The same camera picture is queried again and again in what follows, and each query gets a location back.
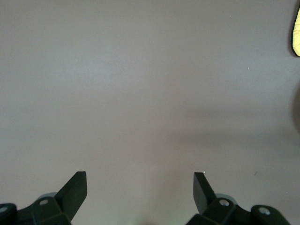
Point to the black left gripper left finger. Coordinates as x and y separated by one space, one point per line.
70 199

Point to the yellow quilted oven mitt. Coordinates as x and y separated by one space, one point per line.
297 35

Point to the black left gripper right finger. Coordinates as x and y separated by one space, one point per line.
206 201

